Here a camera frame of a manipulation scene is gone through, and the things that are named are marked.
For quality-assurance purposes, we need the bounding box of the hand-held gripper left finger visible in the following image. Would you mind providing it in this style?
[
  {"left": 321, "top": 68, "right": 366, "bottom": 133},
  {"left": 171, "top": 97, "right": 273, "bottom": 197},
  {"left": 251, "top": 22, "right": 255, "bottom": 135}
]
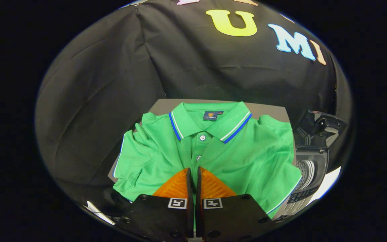
[{"left": 120, "top": 167, "right": 194, "bottom": 242}]

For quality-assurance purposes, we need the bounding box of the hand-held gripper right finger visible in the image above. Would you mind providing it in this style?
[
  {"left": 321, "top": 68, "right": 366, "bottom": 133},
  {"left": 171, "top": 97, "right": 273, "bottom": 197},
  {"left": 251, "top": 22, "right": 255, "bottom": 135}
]
[{"left": 195, "top": 166, "right": 274, "bottom": 242}]

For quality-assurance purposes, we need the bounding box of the green polo shirt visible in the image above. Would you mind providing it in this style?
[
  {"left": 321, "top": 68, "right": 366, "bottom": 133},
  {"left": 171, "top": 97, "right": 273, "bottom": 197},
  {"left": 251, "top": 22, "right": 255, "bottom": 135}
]
[{"left": 113, "top": 102, "right": 302, "bottom": 215}]

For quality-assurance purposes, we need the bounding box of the grey washing machine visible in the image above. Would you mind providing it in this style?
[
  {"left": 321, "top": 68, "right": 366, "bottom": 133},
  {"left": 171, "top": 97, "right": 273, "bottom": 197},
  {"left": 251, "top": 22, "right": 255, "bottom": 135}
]
[{"left": 274, "top": 146, "right": 331, "bottom": 222}]

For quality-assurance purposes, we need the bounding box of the grey cabinet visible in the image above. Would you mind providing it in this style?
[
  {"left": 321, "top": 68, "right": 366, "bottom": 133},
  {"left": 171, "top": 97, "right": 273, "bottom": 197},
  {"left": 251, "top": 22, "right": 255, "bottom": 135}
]
[{"left": 108, "top": 98, "right": 296, "bottom": 184}]

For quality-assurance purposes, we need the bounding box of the white paper sheet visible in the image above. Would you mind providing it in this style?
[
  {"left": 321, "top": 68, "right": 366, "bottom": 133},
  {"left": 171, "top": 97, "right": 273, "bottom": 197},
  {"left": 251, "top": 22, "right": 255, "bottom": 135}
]
[{"left": 309, "top": 166, "right": 342, "bottom": 202}]

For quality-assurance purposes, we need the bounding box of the black backdrop cloth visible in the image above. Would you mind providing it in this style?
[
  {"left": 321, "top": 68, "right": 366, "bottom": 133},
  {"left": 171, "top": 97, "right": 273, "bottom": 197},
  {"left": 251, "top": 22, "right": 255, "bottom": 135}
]
[{"left": 35, "top": 0, "right": 353, "bottom": 209}]

